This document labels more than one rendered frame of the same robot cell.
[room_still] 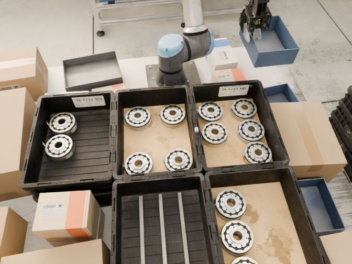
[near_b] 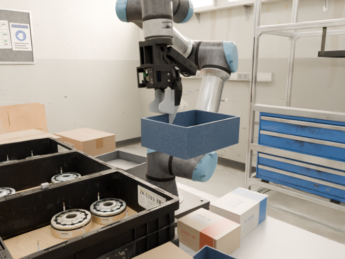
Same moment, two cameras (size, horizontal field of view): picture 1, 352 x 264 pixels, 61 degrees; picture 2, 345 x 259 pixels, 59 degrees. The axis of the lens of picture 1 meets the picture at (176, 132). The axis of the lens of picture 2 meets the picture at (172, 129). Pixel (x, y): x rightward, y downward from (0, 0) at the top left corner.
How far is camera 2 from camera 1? 1.15 m
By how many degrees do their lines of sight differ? 60
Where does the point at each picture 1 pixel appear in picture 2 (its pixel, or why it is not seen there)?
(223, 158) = (35, 246)
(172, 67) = (149, 168)
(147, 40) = not seen: hidden behind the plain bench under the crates
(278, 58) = (164, 139)
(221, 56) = (231, 202)
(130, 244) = not seen: outside the picture
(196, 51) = (179, 161)
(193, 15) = not seen: hidden behind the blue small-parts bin
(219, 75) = (201, 214)
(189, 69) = (191, 201)
